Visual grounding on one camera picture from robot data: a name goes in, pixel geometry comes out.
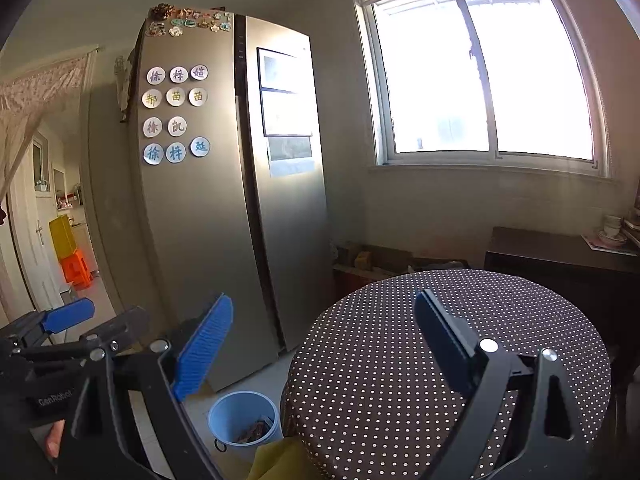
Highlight light blue trash bucket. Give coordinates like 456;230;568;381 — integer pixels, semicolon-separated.
207;390;283;463

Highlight left hand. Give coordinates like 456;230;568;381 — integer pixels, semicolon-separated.
44;420;65;460

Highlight orange plastic stool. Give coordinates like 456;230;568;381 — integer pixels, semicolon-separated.
60;249;93;289

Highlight brown cardboard box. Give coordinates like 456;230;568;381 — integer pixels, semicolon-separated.
408;256;471;272

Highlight brown polka dot tablecloth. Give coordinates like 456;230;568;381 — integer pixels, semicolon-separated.
281;269;611;479

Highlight red cardboard box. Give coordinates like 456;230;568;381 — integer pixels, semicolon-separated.
332;242;398;299

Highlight yellow trousers leg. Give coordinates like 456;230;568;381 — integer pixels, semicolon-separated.
247;437;323;480

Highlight dark wooden cabinet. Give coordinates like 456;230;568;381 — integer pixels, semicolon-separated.
484;226;639;354

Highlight stacked white bowls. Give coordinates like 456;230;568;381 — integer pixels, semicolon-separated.
598;214;627;247

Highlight silver double door refrigerator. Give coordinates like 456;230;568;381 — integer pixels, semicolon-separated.
129;3;333;391

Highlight white framed window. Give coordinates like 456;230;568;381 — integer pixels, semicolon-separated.
355;0;612;178

